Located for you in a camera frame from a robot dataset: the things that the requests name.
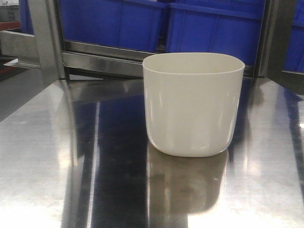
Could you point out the white plastic trash bin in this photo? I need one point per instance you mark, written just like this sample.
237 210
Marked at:
191 101

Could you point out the blue crate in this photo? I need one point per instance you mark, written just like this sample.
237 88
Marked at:
294 60
130 24
229 27
25 17

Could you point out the blue crate far right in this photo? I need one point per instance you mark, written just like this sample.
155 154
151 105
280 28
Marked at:
294 60

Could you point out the blue crate far left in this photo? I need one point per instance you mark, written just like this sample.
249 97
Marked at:
25 17

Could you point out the stainless steel shelf frame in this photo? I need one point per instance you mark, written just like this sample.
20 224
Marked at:
47 51

